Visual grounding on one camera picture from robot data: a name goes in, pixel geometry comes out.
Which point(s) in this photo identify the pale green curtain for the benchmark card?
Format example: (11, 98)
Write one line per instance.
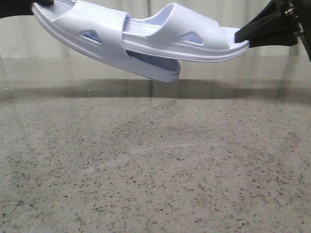
(23, 36)

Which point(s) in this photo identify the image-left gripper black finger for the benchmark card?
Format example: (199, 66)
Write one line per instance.
(10, 8)

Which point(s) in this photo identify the black gripper with screws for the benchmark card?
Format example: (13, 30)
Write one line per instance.
(271, 27)

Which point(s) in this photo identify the light blue slipper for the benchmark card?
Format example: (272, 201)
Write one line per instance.
(180, 33)
(97, 32)

